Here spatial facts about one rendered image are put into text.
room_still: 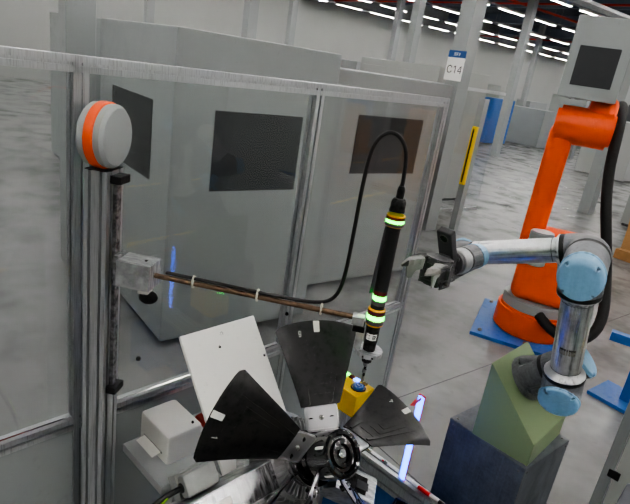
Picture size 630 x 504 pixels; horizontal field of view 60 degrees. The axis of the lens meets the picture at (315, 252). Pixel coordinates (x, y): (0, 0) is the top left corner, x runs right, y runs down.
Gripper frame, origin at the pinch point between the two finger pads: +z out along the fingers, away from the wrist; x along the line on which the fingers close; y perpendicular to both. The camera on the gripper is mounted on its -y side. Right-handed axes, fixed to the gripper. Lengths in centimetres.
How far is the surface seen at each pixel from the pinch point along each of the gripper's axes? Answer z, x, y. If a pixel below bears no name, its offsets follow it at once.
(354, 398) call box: -16, 22, 60
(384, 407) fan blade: -3.8, 2.3, 46.5
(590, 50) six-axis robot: -356, 99, -86
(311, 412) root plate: 22.5, 7.9, 40.8
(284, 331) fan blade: 20.6, 23.7, 24.6
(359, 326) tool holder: 17.9, 1.2, 13.3
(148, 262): 49, 47, 8
